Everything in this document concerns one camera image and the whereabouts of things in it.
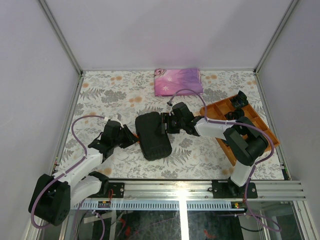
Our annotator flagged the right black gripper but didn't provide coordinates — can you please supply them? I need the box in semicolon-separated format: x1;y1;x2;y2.
156;114;185;136

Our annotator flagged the black plastic tool case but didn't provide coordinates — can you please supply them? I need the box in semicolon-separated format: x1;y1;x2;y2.
135;111;172;161

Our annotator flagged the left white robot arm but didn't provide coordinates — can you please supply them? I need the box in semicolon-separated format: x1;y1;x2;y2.
28;120;139;229

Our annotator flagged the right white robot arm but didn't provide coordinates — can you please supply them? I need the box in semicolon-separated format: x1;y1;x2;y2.
160;100;274;198

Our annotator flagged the folded purple cloth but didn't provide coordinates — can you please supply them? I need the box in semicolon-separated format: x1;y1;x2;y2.
154;68;204;97

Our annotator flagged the wooden compartment tray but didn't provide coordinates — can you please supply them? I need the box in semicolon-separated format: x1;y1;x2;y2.
199;94;281;167

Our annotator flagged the black tape roll middle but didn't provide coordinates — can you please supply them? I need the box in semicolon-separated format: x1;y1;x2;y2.
224;108;245;121

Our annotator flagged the black tape roll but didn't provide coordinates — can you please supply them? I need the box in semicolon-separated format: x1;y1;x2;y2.
224;108;245;121
230;90;249;109

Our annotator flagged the black tape roll far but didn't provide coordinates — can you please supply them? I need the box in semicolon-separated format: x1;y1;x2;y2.
230;90;249;109

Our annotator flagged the aluminium front rail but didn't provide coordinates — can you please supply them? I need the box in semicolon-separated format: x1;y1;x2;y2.
70;179;306;210

